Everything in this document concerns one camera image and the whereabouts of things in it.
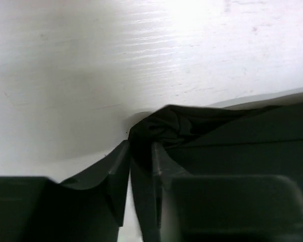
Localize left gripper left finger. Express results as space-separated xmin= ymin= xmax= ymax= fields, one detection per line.
xmin=0 ymin=141 xmax=130 ymax=241

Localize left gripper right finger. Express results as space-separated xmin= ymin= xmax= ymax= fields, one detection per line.
xmin=152 ymin=143 xmax=303 ymax=241

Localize black trousers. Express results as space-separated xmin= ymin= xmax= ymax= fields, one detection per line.
xmin=128 ymin=103 xmax=303 ymax=241

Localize aluminium table rail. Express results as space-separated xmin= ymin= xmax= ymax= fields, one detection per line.
xmin=209 ymin=88 xmax=303 ymax=110

